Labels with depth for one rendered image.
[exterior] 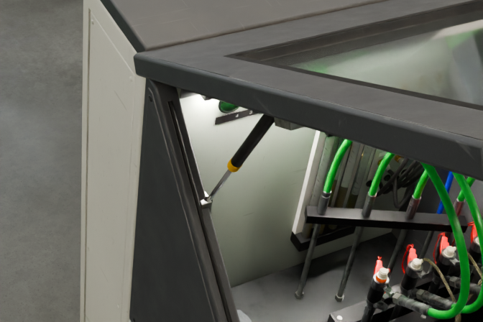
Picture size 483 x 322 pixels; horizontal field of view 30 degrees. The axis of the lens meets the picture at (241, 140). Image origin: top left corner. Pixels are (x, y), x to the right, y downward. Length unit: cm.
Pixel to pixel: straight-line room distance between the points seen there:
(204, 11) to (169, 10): 6
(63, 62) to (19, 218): 90
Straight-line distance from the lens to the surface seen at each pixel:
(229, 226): 182
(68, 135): 353
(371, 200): 178
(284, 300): 198
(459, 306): 151
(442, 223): 185
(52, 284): 303
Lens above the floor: 236
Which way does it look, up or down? 41 degrees down
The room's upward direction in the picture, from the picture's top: 10 degrees clockwise
